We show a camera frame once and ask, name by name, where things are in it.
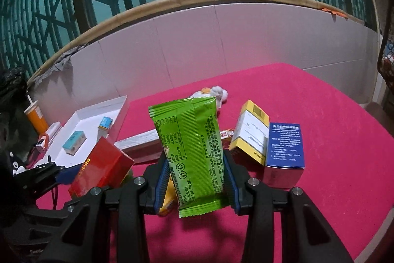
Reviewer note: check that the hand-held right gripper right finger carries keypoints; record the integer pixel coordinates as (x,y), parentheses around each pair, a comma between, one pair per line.
(231,186)

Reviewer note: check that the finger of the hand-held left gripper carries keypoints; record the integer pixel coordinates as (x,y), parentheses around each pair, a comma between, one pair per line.
(43,175)

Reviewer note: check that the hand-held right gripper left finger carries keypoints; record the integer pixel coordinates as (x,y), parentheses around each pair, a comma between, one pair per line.
(161,189)

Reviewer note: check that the green snack packet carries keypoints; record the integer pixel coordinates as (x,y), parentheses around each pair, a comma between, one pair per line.
(190,152)

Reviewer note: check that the yellow white box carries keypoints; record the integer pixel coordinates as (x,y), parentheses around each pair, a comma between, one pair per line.
(249,133)

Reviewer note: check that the white cardboard tray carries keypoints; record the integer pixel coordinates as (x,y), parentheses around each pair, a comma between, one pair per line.
(89,118)

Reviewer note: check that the yellow orange snack packet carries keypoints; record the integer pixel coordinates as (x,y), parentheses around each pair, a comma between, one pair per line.
(167,204)

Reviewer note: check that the white orange gadget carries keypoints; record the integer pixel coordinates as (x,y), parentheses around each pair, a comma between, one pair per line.
(43,142)

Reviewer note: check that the small blue white box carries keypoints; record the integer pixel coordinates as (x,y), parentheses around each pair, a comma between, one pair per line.
(74,142)
(106,125)

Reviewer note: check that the long white box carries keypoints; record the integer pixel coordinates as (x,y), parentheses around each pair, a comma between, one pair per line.
(138,142)

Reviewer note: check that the black printed cloth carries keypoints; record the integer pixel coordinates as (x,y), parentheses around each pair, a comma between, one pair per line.
(12,133)

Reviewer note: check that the orange cup with straw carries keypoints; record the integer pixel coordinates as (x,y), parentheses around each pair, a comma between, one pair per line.
(35,119)

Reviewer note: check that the red box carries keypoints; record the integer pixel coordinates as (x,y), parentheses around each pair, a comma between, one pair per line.
(101,164)

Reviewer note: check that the white plush toy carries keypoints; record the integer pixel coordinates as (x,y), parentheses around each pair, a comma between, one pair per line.
(215,93)

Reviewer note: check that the grey tape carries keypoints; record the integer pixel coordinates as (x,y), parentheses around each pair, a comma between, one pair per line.
(61,61)

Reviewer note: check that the red tablecloth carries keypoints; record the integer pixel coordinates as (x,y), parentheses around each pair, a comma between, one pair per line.
(307,96)

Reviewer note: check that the white backdrop board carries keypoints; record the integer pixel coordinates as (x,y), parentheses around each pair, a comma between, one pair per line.
(215,41)

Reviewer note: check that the orange tape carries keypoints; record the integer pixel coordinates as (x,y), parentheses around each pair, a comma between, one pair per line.
(334,12)

